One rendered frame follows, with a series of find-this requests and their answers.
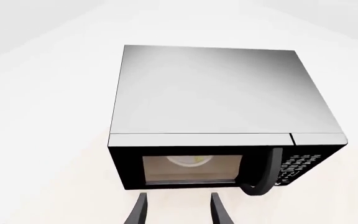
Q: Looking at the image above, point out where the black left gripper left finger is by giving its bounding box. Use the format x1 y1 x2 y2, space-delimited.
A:
123 192 148 224

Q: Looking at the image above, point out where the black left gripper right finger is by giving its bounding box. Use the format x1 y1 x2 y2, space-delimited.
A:
210 192 236 224

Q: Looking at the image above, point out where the yellow and white mug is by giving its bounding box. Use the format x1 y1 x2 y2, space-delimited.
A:
165 155 214 167

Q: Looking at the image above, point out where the black microwave oven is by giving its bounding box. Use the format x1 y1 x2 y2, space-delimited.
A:
108 44 349 196

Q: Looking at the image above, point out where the black microwave door handle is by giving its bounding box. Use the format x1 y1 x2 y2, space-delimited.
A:
239 147 283 196

